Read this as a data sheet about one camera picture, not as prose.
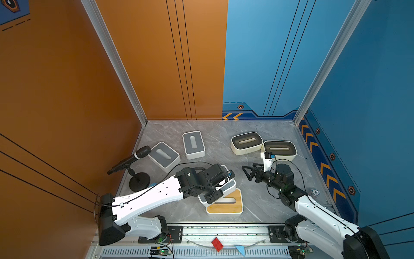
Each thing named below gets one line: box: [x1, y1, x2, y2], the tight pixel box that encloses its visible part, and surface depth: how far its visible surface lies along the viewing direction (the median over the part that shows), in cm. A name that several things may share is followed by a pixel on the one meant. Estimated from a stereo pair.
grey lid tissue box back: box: [182, 130, 206, 160], surface depth 102 cm
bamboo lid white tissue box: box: [205, 187, 244, 217], surface depth 77 cm
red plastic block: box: [211, 236, 224, 252], surface depth 71 cm
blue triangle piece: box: [233, 245, 246, 257], surface depth 69 cm
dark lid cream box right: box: [260, 139, 298, 161], surface depth 101 cm
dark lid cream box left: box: [230, 131, 264, 156], surface depth 102 cm
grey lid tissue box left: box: [148, 141, 182, 173], surface depth 100 cm
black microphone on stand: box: [106, 145, 152, 193], surface depth 75 cm
